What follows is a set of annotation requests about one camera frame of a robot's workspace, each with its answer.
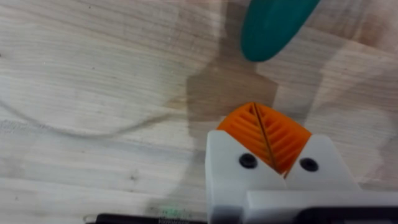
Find left gripper white and orange right finger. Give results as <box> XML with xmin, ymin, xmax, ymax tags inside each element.
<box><xmin>254</xmin><ymin>101</ymin><xmax>362</xmax><ymax>191</ymax></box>

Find blue-green electric screwdriver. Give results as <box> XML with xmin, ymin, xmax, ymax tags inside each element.
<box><xmin>240</xmin><ymin>0</ymin><xmax>322</xmax><ymax>63</ymax></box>

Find left gripper white and orange left finger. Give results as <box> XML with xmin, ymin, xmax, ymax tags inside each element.
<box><xmin>205</xmin><ymin>101</ymin><xmax>287</xmax><ymax>224</ymax></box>

